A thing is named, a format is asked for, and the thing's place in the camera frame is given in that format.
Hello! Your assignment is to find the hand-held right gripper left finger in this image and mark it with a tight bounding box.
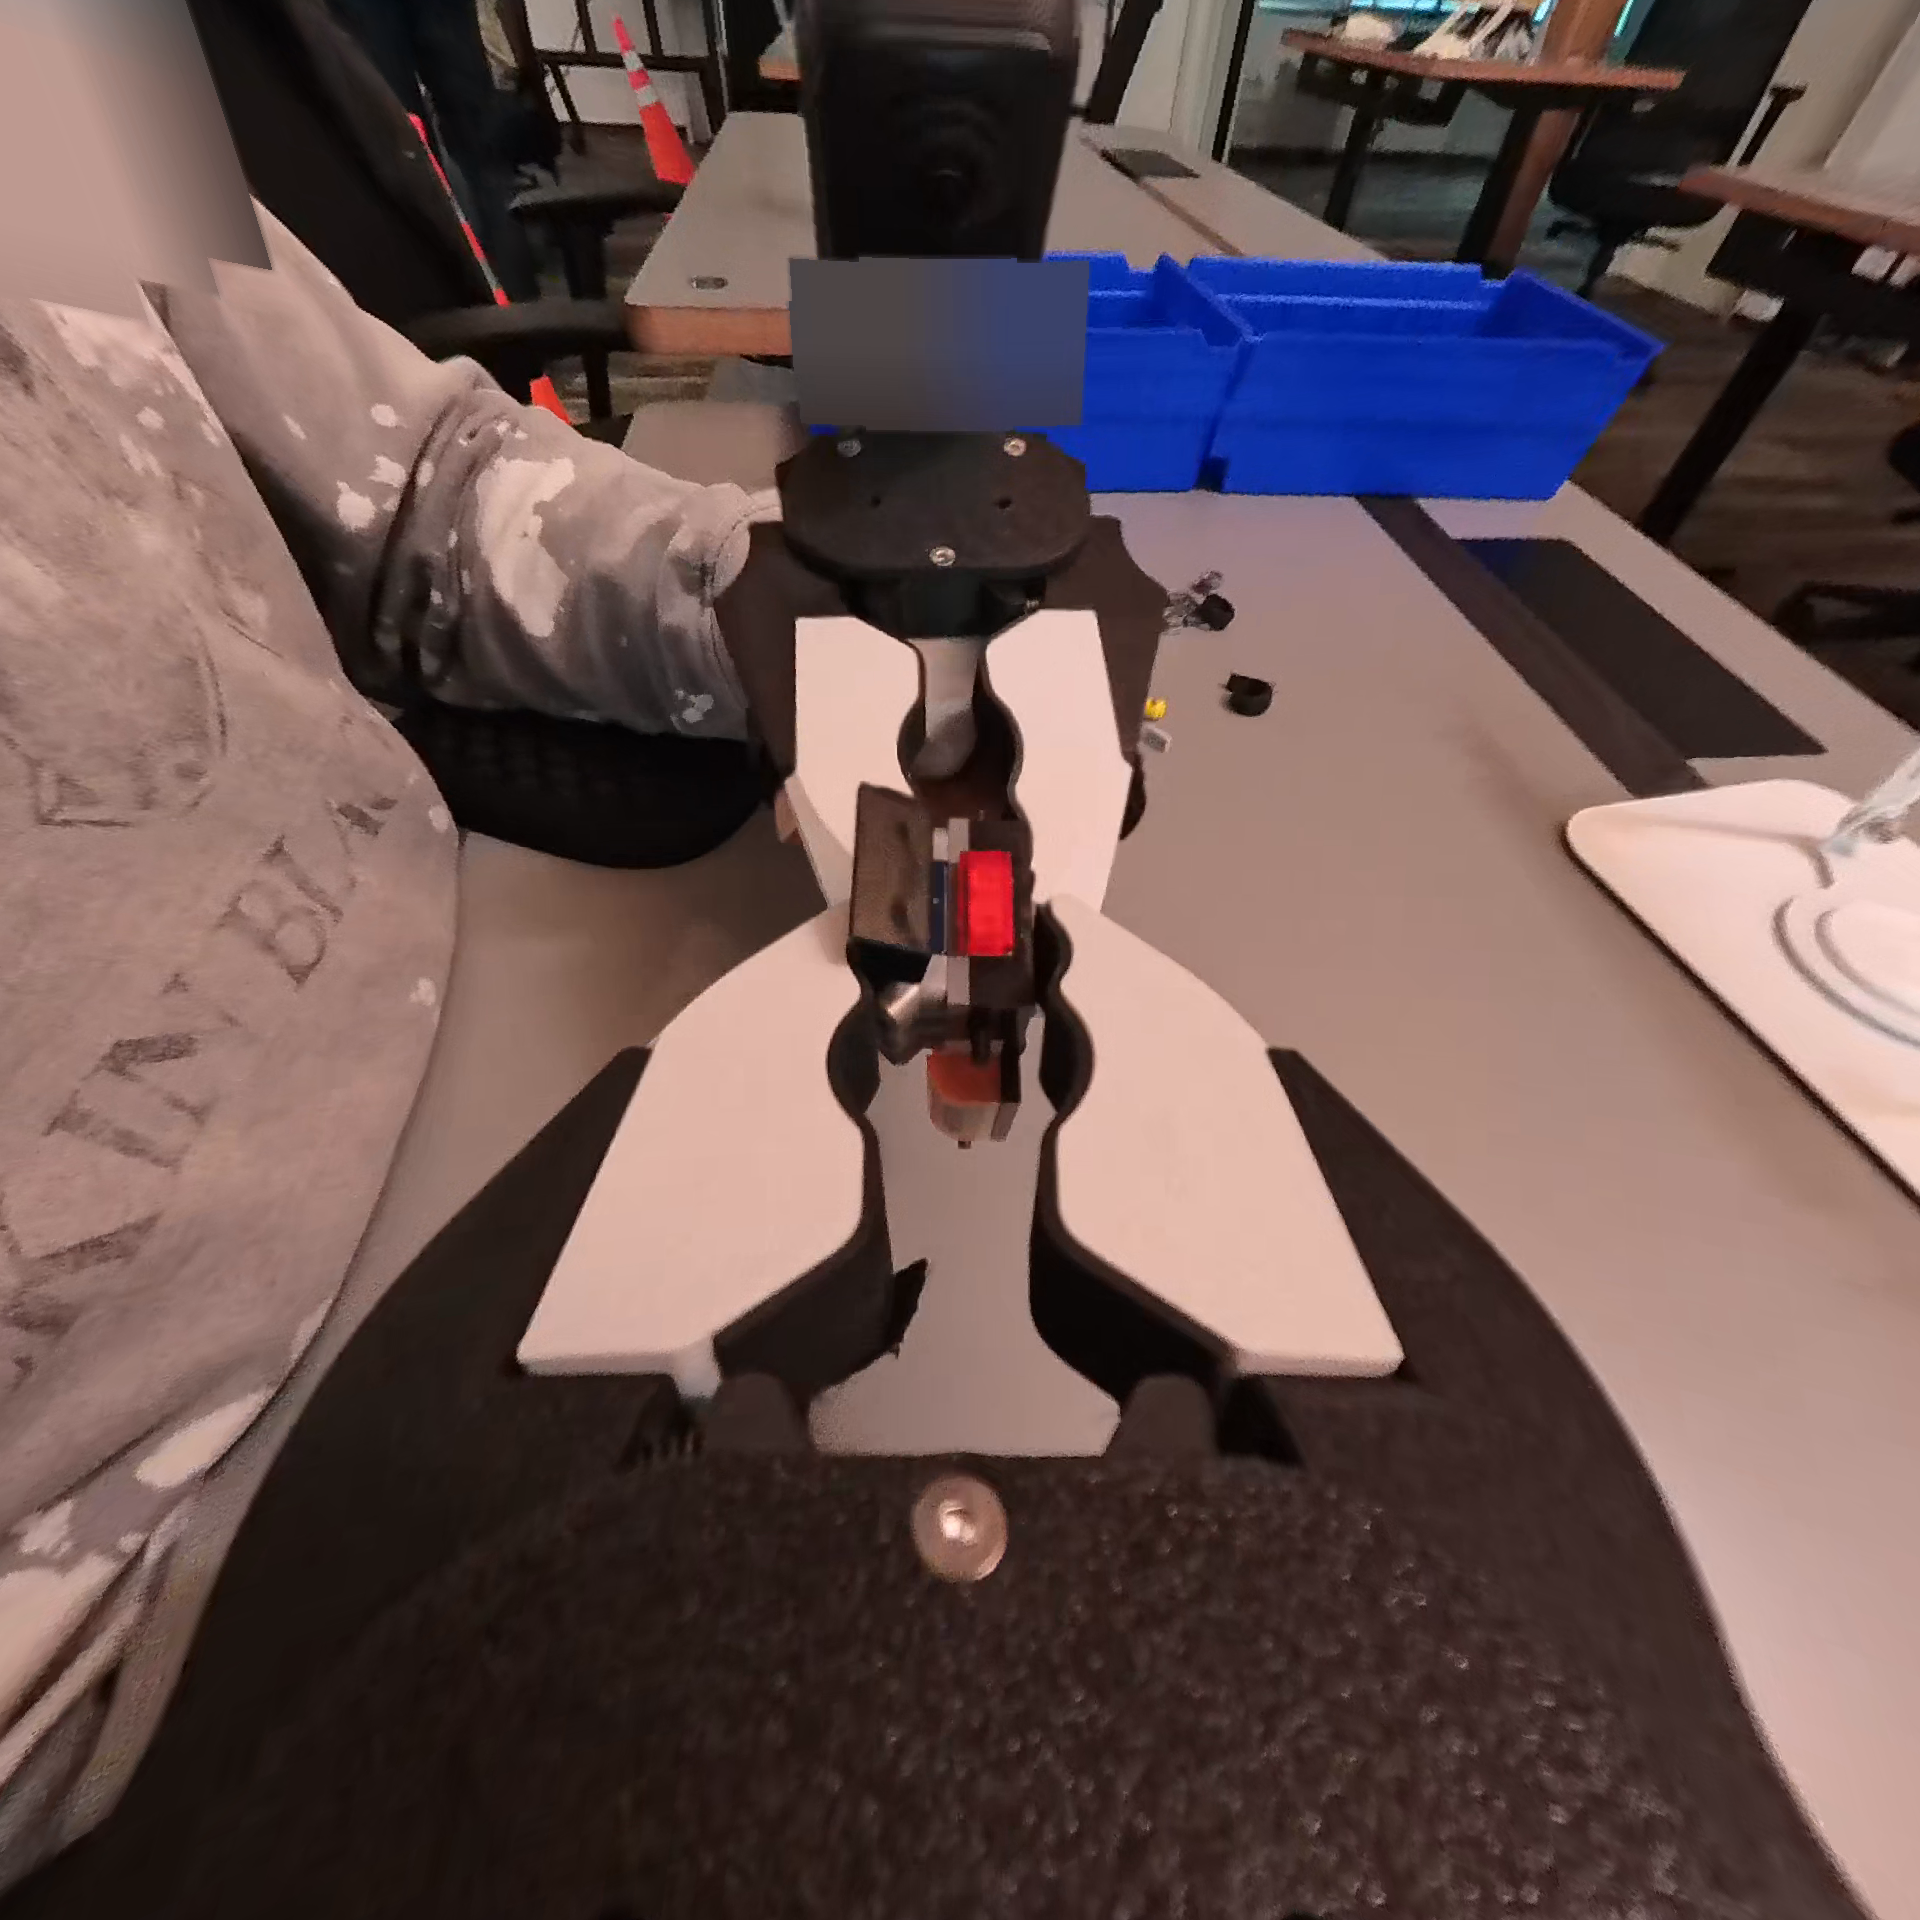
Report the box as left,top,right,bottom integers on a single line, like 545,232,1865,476
517,895,896,1388

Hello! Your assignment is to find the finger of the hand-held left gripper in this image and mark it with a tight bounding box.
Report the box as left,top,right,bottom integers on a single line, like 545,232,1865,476
774,614,936,902
984,600,1143,917

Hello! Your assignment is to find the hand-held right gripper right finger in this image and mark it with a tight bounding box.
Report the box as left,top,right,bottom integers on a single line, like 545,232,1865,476
1030,895,1405,1388

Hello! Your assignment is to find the orange white lego car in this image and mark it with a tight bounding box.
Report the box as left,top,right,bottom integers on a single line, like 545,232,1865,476
841,782,1081,1148

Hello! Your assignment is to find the white book stand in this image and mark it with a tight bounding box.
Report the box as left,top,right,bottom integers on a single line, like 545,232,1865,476
1563,751,1920,1209

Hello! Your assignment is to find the person's left forearm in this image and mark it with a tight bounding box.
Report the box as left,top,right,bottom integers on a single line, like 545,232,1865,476
331,344,788,744

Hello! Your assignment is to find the black textured pad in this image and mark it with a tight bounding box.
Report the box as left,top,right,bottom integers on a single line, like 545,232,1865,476
406,696,788,872

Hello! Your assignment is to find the orange striped cone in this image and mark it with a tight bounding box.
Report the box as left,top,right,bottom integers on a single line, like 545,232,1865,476
406,105,579,422
613,16,697,196

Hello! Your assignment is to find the blue storage bin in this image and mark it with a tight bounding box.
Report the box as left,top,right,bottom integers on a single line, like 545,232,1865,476
1065,249,1663,505

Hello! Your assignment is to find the black office chair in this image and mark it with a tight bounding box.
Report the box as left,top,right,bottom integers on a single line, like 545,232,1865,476
180,0,692,437
1544,0,1816,297

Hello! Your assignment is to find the wooden desk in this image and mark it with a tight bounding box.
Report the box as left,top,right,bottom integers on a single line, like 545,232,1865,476
1285,16,1688,279
1636,158,1920,548

